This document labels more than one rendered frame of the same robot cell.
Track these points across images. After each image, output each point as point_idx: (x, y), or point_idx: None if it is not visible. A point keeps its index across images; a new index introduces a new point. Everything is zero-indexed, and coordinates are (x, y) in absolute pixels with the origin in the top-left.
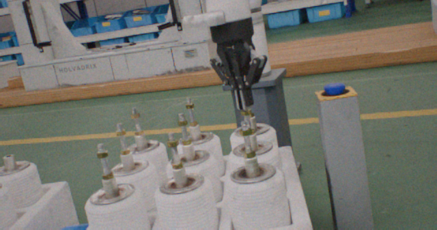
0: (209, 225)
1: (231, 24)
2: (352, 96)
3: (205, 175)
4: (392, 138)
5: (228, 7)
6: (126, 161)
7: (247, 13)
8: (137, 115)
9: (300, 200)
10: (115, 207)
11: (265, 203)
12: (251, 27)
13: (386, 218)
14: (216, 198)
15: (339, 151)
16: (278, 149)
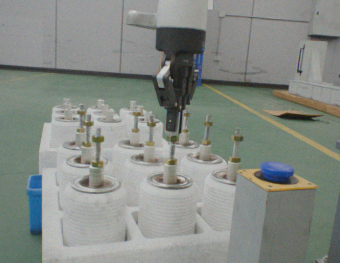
0: None
1: (157, 31)
2: (263, 189)
3: (132, 177)
4: None
5: (159, 10)
6: (130, 137)
7: (176, 22)
8: (184, 114)
9: (122, 247)
10: (60, 150)
11: (65, 209)
12: (179, 40)
13: None
14: (138, 204)
15: (236, 254)
16: (176, 195)
